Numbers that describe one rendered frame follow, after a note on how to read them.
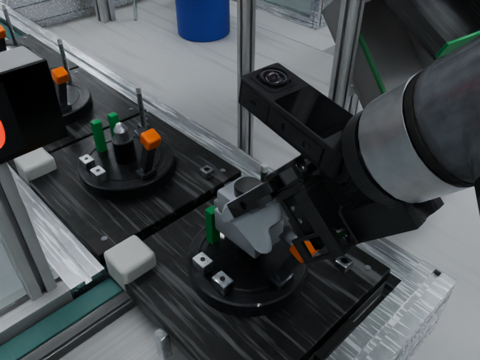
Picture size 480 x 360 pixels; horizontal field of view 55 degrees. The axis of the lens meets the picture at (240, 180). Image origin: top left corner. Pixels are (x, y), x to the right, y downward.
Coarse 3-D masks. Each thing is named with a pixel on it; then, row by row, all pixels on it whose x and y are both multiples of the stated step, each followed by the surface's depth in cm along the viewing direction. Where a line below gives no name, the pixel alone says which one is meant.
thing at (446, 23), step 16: (384, 0) 50; (400, 0) 48; (416, 0) 51; (432, 0) 52; (448, 0) 53; (464, 0) 54; (400, 16) 49; (416, 16) 47; (432, 16) 50; (448, 16) 51; (464, 16) 52; (416, 32) 48; (432, 32) 46; (448, 32) 50; (464, 32) 50; (432, 48) 47; (448, 48) 46
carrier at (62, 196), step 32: (96, 128) 66; (128, 128) 77; (160, 128) 77; (32, 160) 67; (64, 160) 70; (96, 160) 67; (128, 160) 66; (160, 160) 67; (192, 160) 70; (64, 192) 64; (96, 192) 63; (128, 192) 62; (160, 192) 64; (192, 192) 64; (64, 224) 61; (96, 224) 59; (128, 224) 59; (160, 224) 61; (96, 256) 56
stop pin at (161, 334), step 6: (156, 330) 48; (162, 330) 48; (156, 336) 47; (162, 336) 47; (168, 336) 48; (156, 342) 48; (162, 342) 47; (168, 342) 48; (156, 348) 49; (162, 348) 48; (168, 348) 49; (162, 354) 49; (168, 354) 49
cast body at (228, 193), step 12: (240, 180) 47; (252, 180) 47; (228, 192) 47; (240, 192) 45; (216, 204) 52; (216, 216) 50; (216, 228) 51; (228, 228) 49; (276, 228) 48; (240, 240) 48; (276, 240) 49; (252, 252) 47
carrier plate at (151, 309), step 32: (192, 224) 59; (288, 224) 59; (160, 256) 55; (352, 256) 55; (128, 288) 52; (160, 288) 52; (192, 288) 52; (320, 288) 52; (352, 288) 52; (160, 320) 48; (192, 320) 48; (224, 320) 48; (256, 320) 48; (288, 320) 48; (320, 320) 48; (192, 352) 46; (224, 352) 46; (256, 352) 46; (288, 352) 46
